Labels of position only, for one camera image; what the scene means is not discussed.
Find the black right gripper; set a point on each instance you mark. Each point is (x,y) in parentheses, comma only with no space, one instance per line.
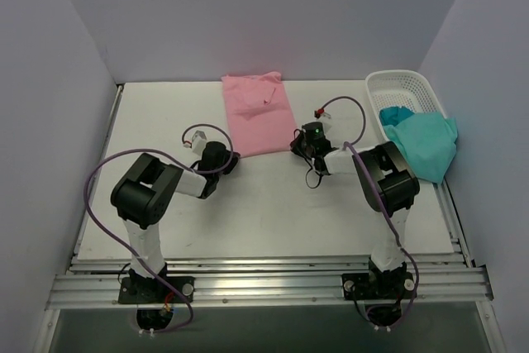
(300,148)

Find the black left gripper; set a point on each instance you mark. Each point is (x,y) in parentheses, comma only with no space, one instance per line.
(231,163)

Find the pink t shirt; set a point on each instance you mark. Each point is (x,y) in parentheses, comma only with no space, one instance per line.
(258,113)

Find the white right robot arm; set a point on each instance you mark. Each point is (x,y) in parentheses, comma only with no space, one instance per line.
(387,181)

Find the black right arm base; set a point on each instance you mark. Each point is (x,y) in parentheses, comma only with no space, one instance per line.
(377,295)

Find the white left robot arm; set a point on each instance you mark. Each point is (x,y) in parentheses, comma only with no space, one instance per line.
(143,195)

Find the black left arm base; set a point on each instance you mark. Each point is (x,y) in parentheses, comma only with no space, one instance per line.
(155,301)

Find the dark teal t shirt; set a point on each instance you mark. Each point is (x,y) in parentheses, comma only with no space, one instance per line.
(392,116)

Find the white plastic basket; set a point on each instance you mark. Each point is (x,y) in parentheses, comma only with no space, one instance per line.
(400,88)

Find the light teal t shirt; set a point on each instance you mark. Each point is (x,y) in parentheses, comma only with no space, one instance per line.
(427,142)

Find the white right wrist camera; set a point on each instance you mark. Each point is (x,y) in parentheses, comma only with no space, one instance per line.
(324,118)

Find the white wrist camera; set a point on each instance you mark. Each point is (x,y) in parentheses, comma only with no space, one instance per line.
(197,143)
(324,118)

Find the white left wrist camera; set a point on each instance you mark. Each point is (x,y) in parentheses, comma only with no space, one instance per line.
(197,143)

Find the aluminium mounting rail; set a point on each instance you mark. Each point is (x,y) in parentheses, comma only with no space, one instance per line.
(270,282)

